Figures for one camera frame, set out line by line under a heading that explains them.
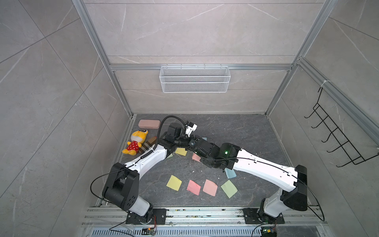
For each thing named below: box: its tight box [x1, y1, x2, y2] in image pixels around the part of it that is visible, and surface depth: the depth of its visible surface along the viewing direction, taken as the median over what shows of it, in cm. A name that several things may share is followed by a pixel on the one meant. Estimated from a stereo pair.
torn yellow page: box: [166, 174, 183, 192], surface depth 86 cm
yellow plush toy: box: [121, 129, 149, 156], surface depth 98 cm
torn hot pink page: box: [186, 179, 202, 196], surface depth 84 cm
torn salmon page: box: [202, 179, 218, 197], surface depth 84 cm
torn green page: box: [220, 179, 238, 199], surface depth 84 cm
